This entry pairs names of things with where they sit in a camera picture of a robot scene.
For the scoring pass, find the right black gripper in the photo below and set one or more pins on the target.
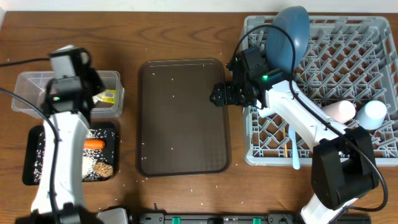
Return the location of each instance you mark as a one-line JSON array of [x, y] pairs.
[[225, 89]]

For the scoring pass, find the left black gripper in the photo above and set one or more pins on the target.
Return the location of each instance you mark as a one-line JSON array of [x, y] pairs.
[[94, 82]]

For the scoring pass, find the green snack wrapper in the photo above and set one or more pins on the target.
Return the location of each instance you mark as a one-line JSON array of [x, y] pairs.
[[107, 96]]

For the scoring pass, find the dark blue plate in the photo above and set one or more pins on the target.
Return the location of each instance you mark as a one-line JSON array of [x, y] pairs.
[[295, 21]]

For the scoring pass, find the orange carrot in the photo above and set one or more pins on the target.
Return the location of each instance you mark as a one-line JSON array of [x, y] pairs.
[[94, 144]]

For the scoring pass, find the light blue plastic knife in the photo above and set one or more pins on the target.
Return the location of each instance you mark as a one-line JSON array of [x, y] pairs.
[[295, 155]]

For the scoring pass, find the cooked white rice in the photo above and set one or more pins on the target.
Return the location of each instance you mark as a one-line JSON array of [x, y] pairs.
[[90, 157]]

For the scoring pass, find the brown food piece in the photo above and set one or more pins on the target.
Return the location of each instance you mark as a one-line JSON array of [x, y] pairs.
[[103, 169]]

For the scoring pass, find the pink cup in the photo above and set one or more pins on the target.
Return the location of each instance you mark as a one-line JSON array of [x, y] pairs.
[[341, 111]]

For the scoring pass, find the light blue cup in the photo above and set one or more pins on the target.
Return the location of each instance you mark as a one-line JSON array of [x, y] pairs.
[[371, 116]]

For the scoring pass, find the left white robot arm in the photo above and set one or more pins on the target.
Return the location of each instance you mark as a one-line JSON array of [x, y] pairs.
[[66, 112]]

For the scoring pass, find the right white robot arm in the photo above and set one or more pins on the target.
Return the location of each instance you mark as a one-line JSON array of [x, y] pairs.
[[343, 163]]

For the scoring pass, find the black waste bin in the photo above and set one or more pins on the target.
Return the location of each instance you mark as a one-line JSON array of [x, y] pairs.
[[32, 146]]

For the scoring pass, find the grey dishwasher rack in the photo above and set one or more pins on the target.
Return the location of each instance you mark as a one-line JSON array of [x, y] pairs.
[[347, 58]]

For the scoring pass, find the clear plastic bin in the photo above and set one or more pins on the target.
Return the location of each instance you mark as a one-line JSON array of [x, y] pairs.
[[31, 87]]

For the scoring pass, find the brown serving tray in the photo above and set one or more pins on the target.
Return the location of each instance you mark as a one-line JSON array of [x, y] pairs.
[[180, 131]]

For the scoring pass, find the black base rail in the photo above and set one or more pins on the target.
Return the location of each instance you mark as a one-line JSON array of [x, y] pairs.
[[122, 215]]

